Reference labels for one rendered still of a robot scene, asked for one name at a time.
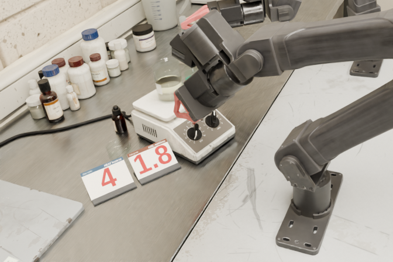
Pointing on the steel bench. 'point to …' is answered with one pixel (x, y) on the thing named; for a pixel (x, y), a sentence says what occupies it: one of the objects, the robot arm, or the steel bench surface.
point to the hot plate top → (156, 107)
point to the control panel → (209, 134)
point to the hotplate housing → (178, 147)
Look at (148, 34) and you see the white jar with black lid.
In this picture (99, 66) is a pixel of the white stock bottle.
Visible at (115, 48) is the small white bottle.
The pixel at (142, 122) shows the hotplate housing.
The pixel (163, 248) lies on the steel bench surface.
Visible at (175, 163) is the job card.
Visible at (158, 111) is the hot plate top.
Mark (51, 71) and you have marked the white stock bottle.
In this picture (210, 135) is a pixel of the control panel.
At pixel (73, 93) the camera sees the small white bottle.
